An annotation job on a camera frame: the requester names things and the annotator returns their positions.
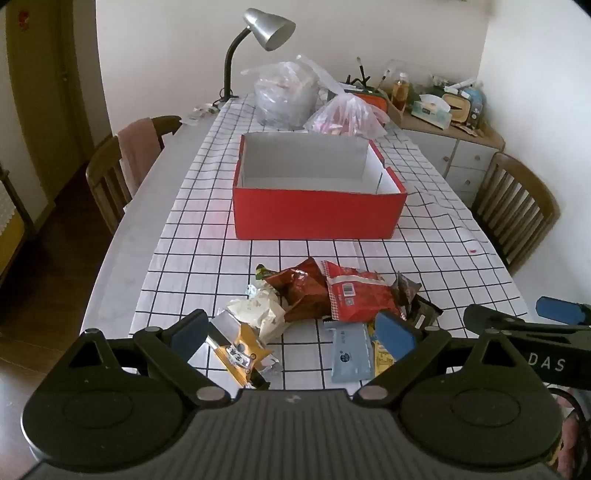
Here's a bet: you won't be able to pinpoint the amber liquid bottle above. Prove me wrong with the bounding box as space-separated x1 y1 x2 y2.
392 73 411 112

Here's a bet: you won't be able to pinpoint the white yellow paper bag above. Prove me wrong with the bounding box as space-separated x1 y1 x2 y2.
0 185 26 273

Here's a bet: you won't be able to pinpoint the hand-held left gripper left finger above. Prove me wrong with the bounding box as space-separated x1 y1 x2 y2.
69 308 232 407

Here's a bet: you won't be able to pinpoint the brown foil snack packet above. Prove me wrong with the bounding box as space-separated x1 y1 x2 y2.
265 257 331 324

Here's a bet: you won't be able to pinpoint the dark grey snack packet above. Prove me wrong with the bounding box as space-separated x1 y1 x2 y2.
390 272 422 319

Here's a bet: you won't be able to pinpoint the red snack packet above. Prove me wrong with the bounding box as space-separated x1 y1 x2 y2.
321 260 407 322

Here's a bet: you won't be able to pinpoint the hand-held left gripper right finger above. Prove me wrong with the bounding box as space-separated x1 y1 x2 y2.
353 311 527 407

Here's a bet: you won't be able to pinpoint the pink cloth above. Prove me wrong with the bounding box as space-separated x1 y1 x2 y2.
117 117 161 197

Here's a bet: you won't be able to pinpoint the white cabinet with wooden top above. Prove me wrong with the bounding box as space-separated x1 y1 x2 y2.
385 99 506 208

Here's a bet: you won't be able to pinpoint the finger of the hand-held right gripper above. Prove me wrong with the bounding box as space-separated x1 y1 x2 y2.
463 304 591 344
536 296 591 326

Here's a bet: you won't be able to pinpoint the large clear plastic bag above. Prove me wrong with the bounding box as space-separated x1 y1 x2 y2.
241 54 345 127

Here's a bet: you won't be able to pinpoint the small pink plastic bag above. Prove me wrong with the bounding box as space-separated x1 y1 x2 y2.
303 92 389 139

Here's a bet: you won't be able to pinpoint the cream star print wrapper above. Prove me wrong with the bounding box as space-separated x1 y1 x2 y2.
224 281 289 344

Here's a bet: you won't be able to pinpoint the yellow cartoon snack packet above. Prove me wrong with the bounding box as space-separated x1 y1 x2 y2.
367 323 395 379

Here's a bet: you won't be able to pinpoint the navy white snack packet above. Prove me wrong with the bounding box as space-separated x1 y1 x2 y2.
409 295 444 330

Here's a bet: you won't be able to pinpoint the light blue snack packet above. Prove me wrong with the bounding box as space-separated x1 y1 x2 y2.
323 320 374 383

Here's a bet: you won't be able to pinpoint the pink patterned clothing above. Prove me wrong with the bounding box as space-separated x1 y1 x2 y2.
551 388 591 480

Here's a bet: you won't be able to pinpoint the white checked tablecloth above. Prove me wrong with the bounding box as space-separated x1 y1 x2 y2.
134 95 529 393

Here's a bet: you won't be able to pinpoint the silver desk lamp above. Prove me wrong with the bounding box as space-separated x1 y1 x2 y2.
218 8 296 103

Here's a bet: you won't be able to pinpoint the red cardboard box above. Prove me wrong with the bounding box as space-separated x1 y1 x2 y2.
232 131 408 241

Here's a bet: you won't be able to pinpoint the light blue container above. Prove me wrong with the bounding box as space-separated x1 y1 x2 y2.
466 88 488 130

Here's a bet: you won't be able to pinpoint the black brush holder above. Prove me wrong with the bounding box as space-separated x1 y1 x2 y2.
348 56 377 90

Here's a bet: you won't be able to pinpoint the green white tissue box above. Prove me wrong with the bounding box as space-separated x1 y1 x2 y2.
411 93 452 129

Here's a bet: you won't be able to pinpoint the white tube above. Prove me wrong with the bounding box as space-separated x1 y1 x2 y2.
443 78 483 93

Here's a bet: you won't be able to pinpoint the wooden chair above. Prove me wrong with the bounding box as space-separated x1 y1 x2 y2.
85 134 139 236
471 152 561 278
150 115 183 151

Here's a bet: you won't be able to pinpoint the orange storage case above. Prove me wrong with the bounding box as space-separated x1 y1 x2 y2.
339 82 389 114

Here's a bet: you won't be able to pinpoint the small clear wrappers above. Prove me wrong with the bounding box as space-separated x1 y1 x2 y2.
182 104 220 125

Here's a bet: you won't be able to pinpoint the orange yellow snack packet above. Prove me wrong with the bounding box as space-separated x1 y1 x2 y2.
205 309 280 391

